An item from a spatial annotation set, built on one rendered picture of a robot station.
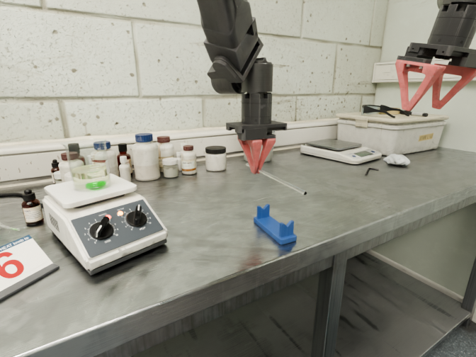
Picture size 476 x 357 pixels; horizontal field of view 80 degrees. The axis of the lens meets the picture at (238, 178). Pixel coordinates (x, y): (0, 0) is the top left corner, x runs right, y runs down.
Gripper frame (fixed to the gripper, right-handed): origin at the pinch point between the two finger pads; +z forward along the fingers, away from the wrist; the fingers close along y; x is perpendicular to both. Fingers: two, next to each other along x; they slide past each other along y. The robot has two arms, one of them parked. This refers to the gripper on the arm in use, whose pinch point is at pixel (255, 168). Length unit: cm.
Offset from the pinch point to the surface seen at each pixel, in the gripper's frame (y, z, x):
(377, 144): -71, 6, -29
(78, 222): 31.5, 3.7, 3.1
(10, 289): 39.9, 9.6, 7.5
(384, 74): -103, -23, -57
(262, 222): 1.4, 8.9, 5.5
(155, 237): 21.1, 7.6, 5.3
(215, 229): 9.8, 9.9, 2.6
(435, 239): -112, 54, -22
